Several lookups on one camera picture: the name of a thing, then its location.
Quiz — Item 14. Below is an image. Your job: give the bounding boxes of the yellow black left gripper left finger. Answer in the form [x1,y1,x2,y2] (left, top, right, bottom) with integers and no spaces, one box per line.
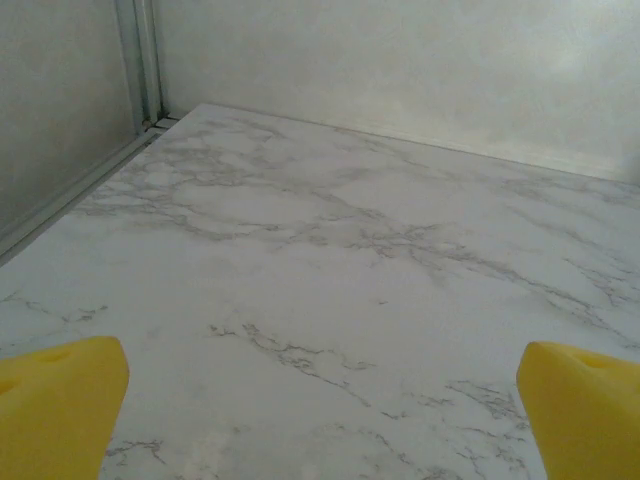
[0,335,131,480]

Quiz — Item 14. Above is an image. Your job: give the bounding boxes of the aluminium side rail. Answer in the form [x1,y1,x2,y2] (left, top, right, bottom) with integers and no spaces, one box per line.
[0,112,179,269]

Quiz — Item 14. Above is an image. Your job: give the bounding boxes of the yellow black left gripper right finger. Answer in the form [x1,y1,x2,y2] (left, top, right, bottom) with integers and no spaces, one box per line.
[516,341,640,480]

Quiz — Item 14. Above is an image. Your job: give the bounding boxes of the aluminium frame post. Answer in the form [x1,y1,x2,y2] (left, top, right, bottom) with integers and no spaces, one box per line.
[113,0,166,132]

